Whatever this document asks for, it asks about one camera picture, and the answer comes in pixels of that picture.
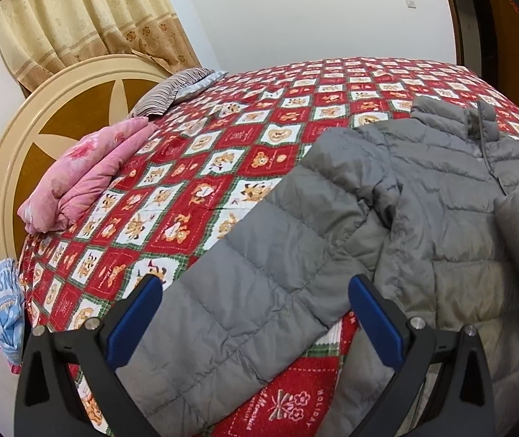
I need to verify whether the red patchwork bedspread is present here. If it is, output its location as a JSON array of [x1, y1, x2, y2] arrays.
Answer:
[[17, 56, 519, 437]]

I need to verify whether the cream round headboard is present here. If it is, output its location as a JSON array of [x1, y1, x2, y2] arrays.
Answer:
[[0, 54, 170, 259]]

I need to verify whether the red door decoration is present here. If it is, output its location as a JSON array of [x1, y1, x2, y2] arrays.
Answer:
[[507, 0, 519, 14]]

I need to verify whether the grey puffer jacket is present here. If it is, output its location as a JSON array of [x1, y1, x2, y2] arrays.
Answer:
[[118, 97, 519, 436]]

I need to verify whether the striped pillow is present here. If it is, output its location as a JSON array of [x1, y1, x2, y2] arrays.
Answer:
[[128, 67, 213, 117]]

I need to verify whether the blue white cloth pile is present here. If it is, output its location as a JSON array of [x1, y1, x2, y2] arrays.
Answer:
[[0, 257, 25, 375]]

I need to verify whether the beige patterned curtain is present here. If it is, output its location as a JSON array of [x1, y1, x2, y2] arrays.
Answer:
[[0, 0, 200, 92]]

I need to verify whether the pink folded quilt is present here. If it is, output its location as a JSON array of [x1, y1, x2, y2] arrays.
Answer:
[[18, 117, 158, 234]]

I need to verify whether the light blue pillow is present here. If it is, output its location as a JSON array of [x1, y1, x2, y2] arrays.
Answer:
[[175, 71, 228, 104]]

